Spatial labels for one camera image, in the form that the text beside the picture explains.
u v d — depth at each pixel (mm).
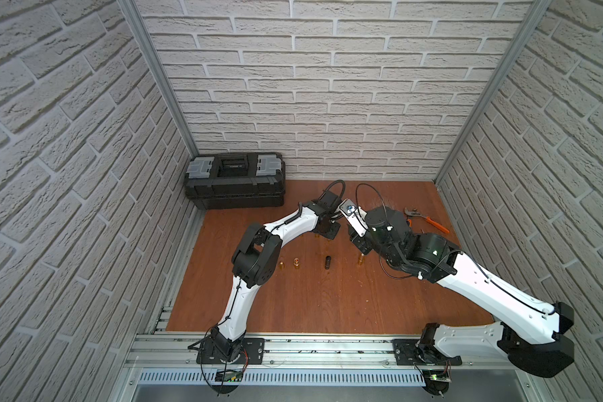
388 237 445
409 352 741
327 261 876
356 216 525
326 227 730
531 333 396
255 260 549
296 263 888
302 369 711
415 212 1070
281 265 897
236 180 969
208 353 723
